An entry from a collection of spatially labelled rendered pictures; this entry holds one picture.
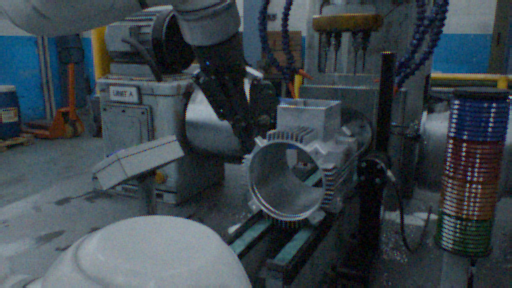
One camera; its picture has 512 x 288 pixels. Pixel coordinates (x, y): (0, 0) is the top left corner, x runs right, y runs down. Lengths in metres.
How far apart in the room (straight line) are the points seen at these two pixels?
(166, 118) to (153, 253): 0.94
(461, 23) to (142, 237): 6.07
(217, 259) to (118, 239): 0.07
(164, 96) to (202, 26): 0.63
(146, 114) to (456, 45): 5.37
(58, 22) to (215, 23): 0.20
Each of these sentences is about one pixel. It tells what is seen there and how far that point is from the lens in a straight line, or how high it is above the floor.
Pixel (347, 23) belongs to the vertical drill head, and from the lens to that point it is 1.06.
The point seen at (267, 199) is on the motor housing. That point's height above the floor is 0.96.
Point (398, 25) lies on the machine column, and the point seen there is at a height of 1.31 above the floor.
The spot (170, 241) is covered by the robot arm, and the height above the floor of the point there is 1.14.
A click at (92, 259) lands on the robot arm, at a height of 1.14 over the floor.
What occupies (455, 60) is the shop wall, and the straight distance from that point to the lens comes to 6.26.
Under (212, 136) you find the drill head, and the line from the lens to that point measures 1.15.
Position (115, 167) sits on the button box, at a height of 1.06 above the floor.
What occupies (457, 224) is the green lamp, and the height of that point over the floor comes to 1.07.
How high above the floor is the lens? 1.27
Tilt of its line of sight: 14 degrees down
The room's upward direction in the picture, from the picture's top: straight up
